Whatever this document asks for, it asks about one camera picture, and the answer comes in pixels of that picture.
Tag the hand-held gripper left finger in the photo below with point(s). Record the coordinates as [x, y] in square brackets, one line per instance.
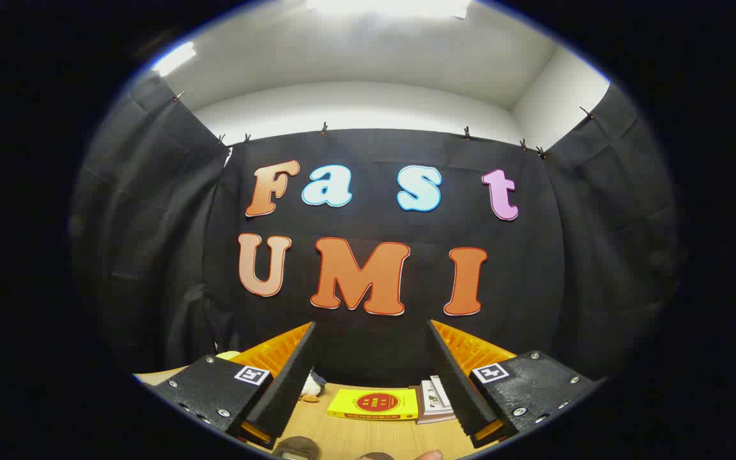
[288, 383]

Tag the blue and white penguin plush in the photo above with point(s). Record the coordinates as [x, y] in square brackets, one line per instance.
[310, 386]

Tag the row of small black clips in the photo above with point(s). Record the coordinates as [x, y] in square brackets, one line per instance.
[467, 133]

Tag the ceiling light panel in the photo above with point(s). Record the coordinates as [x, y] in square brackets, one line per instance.
[387, 6]
[173, 57]

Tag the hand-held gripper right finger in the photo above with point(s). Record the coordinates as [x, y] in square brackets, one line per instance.
[454, 383]

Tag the brown felt shoe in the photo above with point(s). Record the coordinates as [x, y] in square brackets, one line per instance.
[375, 457]
[301, 446]

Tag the yellow book with red circle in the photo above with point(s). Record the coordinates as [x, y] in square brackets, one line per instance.
[374, 404]

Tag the white illustrated book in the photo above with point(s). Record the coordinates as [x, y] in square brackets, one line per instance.
[439, 395]

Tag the yellow bread plush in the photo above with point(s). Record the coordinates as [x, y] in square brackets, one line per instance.
[227, 354]

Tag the black backdrop cloth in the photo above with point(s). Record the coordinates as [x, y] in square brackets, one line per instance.
[374, 345]

